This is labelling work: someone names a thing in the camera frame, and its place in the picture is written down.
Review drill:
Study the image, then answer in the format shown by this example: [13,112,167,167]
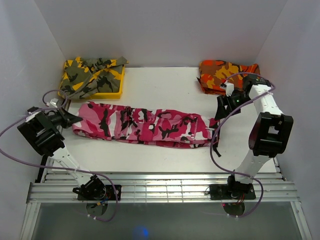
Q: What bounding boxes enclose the pink camouflage trousers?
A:
[72,101,220,153]

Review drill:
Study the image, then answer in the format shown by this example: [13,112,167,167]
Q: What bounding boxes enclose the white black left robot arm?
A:
[17,107,107,200]

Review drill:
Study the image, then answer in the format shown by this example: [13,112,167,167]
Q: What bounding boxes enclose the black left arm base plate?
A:
[76,184,122,202]

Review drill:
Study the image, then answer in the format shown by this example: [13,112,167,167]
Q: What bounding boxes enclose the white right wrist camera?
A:
[220,81,235,97]

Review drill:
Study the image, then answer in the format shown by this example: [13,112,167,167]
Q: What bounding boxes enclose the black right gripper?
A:
[213,93,253,121]

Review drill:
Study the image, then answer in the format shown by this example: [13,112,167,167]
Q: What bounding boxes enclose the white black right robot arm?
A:
[209,73,294,202]

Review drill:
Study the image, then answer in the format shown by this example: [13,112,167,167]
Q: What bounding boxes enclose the green yellow camouflage trousers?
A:
[57,56,129,100]

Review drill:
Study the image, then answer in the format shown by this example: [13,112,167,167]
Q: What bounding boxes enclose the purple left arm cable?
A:
[0,89,120,224]

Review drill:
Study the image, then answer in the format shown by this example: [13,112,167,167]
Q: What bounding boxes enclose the orange camouflage folded trousers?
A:
[197,60,260,95]

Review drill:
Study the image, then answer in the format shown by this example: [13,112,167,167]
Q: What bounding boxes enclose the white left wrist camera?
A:
[48,98,61,108]

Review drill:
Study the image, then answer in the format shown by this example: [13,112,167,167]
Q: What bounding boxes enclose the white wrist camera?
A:
[220,81,235,97]
[48,98,61,108]

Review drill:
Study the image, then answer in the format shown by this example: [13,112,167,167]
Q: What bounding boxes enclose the yellow plastic tray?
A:
[56,63,126,100]

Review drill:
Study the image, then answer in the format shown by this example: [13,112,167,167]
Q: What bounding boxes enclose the aluminium rail frame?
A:
[20,143,312,240]

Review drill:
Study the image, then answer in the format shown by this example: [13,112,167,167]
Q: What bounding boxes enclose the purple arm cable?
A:
[0,89,120,224]
[202,72,276,218]

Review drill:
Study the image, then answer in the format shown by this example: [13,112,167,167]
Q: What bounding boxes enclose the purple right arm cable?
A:
[202,72,276,218]

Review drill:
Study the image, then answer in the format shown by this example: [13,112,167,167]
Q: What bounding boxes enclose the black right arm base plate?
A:
[209,184,256,200]

